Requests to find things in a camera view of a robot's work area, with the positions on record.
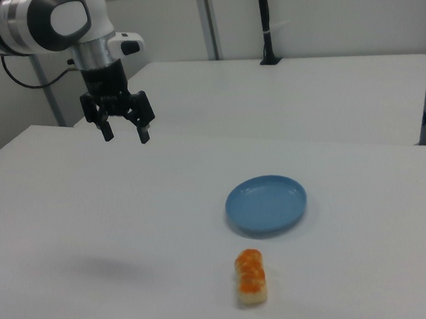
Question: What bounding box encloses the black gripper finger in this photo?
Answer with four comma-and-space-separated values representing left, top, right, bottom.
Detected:
97, 115, 116, 144
133, 122, 153, 146

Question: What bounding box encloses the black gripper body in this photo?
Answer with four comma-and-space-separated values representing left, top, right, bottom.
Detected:
75, 55, 157, 135

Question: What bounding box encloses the blue round plate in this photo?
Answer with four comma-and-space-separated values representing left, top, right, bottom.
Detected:
222, 172, 312, 241

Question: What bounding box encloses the orange-topped bread loaf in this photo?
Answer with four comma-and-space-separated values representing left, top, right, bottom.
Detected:
230, 248, 271, 309

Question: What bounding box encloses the white back table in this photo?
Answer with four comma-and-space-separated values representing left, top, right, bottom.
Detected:
68, 38, 426, 175

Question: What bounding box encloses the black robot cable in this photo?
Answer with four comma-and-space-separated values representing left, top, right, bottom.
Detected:
0, 48, 83, 92

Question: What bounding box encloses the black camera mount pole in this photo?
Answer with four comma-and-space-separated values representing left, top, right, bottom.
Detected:
254, 0, 283, 67

